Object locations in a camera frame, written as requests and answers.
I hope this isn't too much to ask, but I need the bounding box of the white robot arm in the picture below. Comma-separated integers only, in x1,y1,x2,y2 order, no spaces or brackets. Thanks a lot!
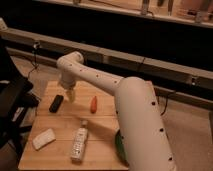
57,52,177,171

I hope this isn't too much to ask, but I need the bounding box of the orange carrot toy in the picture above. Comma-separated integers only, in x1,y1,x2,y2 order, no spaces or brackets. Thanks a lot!
90,96,97,113

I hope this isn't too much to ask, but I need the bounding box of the white sponge block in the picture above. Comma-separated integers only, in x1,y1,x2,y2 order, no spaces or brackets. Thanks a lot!
32,129,55,150

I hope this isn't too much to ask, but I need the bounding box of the black chair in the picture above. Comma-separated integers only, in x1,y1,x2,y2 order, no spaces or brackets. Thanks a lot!
0,37,39,157

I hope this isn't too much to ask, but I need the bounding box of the white plastic bottle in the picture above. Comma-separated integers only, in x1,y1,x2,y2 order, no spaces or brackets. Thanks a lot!
71,120,88,162

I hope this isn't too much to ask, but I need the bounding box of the green plate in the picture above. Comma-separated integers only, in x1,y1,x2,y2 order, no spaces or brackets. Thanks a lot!
114,131,128,166

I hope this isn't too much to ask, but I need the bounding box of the black hanging cable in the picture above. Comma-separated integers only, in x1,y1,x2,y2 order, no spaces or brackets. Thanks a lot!
27,40,42,80

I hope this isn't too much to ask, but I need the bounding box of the long grey rail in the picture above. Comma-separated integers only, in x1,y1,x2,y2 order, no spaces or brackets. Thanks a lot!
0,28,213,88

